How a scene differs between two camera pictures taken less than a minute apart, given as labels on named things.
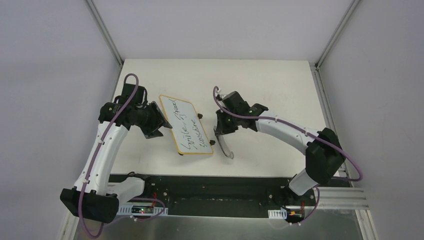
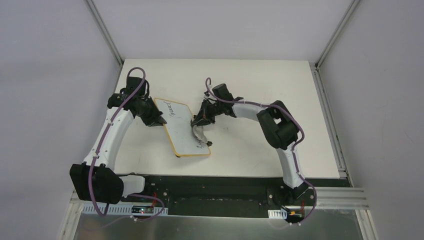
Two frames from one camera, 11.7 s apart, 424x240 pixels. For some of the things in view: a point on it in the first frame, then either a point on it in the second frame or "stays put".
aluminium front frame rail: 344,198 stays put
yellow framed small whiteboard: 188,132 stays put
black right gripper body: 224,127 → 204,117
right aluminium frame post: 315,66 stays put
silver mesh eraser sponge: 224,146 → 198,131
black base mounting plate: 227,196 stays put
